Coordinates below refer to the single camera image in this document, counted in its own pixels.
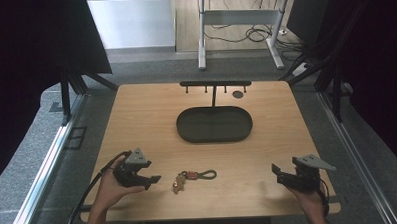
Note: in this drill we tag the white power strip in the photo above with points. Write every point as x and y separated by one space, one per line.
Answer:
300 69

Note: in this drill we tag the white metal desk frame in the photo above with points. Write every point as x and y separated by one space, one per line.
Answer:
204 35

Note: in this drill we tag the person's left hand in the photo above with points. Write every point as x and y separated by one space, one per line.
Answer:
110 190

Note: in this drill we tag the aluminium rail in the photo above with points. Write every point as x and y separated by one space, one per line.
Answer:
355 160
42 179

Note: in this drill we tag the black metal stand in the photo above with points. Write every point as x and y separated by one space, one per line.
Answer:
336 93
66 100

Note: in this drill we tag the white wall panel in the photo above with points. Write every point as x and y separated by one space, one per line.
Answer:
133 24

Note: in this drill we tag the round dark table grommet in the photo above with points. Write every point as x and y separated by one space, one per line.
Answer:
238 94

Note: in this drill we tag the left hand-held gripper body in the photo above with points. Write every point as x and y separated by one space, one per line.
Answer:
130 169

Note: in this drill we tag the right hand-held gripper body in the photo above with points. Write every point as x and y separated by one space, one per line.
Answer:
307 175

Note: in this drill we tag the black key rack with tray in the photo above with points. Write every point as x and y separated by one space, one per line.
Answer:
214 124

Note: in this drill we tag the black curtain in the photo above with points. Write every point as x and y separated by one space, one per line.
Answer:
374 52
24 64

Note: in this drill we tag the person's right hand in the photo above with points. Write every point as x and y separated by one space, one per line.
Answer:
309 201

